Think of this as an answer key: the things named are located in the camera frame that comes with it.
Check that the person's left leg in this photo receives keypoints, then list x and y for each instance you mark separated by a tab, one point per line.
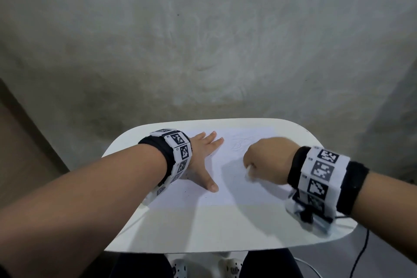
140	266

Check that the person's left hand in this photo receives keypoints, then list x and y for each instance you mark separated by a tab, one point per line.
200	160

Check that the white eraser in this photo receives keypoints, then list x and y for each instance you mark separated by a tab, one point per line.
250	167

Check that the person's left forearm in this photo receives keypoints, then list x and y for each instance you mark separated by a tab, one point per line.
81	206

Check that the person's leg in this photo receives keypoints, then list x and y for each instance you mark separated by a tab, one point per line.
270	266
140	266

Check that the person's right leg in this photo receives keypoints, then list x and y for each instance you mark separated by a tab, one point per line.
270	266

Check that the white perforated clog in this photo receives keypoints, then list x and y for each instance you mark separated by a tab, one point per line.
179	269
232	268

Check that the person's right hand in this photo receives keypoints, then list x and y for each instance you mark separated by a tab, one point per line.
270	157

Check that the white paper sheet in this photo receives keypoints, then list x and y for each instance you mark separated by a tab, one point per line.
234	189

